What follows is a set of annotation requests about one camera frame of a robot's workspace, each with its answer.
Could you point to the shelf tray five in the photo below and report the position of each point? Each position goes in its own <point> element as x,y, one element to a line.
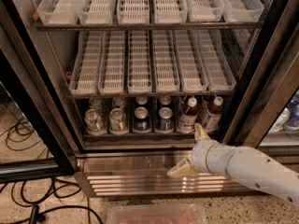
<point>191,70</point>
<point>204,10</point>

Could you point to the shelf tray six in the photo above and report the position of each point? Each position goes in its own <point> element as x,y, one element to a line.
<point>242,10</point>
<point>218,71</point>

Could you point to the top shelf tray three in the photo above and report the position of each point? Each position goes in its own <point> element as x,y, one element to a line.
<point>133,11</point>

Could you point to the stainless steel fridge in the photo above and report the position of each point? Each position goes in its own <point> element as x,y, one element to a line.
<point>263,57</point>

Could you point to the middle shelf tray three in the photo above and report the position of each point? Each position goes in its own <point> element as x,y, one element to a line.
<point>139,71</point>

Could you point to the rear far-left green can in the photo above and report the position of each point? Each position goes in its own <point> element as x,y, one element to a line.
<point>97,103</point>

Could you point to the top shelf tray six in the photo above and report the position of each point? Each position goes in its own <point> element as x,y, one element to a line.
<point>242,10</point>

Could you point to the pepsi can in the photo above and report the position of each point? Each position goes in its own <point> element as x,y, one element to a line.
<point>164,120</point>
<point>141,120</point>
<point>141,101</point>
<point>164,101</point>

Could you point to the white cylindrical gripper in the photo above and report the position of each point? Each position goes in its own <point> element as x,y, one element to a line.
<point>199,156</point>

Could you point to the far-left green can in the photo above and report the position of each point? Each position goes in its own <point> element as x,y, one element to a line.
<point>94,122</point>
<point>97,103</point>

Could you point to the middle shelf tray two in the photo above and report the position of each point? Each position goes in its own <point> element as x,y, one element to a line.
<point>111,78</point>

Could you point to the shelf tray four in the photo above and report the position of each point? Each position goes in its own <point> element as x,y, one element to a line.
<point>169,11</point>
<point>164,61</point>

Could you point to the cans behind right glass door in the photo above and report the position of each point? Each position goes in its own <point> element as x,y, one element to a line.
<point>289,118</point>

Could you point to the middle shelf tray five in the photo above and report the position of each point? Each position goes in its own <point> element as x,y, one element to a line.
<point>191,70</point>

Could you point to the middle shelf tray six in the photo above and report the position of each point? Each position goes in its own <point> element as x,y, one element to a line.
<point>218,71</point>

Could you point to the top shelf tray four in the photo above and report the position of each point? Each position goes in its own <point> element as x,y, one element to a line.
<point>169,11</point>

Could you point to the open fridge door left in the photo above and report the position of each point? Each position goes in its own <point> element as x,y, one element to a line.
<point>20,79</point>

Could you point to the tea bottle white cap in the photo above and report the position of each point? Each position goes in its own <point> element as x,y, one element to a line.
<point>187,116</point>
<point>210,112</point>

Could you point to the middle shelf tray one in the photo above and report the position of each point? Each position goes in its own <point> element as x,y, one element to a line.
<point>86,68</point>

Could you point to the shelf tray two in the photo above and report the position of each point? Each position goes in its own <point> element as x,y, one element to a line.
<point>96,11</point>
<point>111,78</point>

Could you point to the shelf tray one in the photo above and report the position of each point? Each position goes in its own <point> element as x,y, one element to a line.
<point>58,12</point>
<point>86,68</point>

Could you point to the left tea bottle white cap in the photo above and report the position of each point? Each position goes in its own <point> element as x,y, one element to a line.
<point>187,116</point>

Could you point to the right tea bottle white cap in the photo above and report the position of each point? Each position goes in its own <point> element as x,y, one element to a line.
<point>210,112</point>

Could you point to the top shelf tray five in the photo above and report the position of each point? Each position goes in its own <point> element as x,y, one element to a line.
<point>204,10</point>

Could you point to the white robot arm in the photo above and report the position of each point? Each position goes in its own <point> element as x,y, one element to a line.
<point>245,165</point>

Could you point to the shelf tray three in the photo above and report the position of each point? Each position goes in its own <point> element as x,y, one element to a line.
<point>133,11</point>
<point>139,71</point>

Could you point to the clear plastic container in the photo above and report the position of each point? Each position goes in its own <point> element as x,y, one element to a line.
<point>157,214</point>

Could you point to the top shelf tray one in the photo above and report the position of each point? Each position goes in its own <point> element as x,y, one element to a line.
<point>58,12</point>

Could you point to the middle shelf tray four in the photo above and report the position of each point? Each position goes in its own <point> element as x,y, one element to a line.
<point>164,61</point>

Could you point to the top shelf tray two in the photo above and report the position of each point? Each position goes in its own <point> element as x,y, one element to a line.
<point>96,11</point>

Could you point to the front far-left green can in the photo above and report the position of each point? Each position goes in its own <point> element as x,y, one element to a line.
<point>94,122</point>

